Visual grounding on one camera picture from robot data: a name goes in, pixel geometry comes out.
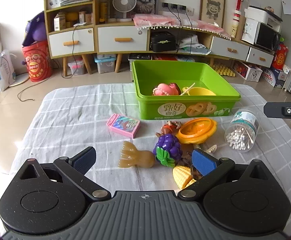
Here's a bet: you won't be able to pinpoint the brown hair claw clip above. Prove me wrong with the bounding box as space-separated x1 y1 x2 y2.
177 152 203 180

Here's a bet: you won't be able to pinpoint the yellow green toy corn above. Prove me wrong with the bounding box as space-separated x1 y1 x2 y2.
173 165 196 189

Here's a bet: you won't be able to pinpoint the orange plastic lid toy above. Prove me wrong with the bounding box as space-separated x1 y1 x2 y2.
176 118 218 144

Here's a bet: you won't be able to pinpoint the purple toy grapes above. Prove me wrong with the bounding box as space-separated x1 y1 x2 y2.
153 133 183 168

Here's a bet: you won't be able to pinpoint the clear cotton swab jar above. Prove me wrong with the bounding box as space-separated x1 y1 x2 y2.
225 108 259 153

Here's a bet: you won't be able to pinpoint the amber rubber hand toy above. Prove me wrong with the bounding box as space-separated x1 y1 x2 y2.
118 141 156 168

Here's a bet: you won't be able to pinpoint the small brown figurine toy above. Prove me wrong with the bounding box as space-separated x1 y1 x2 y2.
156 121 182 138

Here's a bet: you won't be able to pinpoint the yellow plastic funnel toy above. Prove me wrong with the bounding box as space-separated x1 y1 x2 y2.
181 83 215 96

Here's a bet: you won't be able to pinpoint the pink toy pig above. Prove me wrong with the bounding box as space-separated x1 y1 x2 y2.
152 83 181 96

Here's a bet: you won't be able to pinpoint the grey checked tablecloth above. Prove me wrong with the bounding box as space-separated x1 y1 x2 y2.
10 83 291 235

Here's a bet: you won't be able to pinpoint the pink card box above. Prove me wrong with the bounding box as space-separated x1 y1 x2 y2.
106 114 141 139

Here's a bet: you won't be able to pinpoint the white red toy box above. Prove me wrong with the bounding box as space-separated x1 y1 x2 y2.
233 61 263 82

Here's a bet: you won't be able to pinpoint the yellow egg tray stack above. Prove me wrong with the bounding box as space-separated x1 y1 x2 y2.
212 63 235 77

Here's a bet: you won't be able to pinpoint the black white microwave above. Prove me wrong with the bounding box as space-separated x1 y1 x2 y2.
241 18 281 51

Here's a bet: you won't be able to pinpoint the clear storage bin blue lid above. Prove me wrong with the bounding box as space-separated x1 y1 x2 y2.
94 54 117 74

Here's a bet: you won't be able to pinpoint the red cartoon bucket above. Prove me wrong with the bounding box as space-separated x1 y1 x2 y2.
22 40 53 82

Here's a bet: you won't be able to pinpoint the green plastic cookie box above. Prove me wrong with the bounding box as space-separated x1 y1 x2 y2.
132 60 241 120

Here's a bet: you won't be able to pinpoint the white paper shopping bag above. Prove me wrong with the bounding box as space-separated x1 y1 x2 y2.
0 50 16 92

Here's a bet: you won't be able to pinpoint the black case on shelf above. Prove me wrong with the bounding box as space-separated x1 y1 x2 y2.
150 31 176 53

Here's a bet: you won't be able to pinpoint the wooden white tv cabinet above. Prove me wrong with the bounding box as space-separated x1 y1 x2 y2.
44 0 274 76

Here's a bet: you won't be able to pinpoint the framed cartoon girl picture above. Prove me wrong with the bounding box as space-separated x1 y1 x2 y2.
199 0 226 28

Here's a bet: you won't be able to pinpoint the purple plush toy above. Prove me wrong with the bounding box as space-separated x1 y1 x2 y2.
22 11 47 47

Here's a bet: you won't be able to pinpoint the pink lace cloth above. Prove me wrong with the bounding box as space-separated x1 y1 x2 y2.
132 14 232 40

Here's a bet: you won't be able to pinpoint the white desk fan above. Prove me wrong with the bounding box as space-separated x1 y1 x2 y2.
112 0 137 22

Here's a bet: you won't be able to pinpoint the framed cat picture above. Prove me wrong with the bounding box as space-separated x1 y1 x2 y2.
131 0 161 16

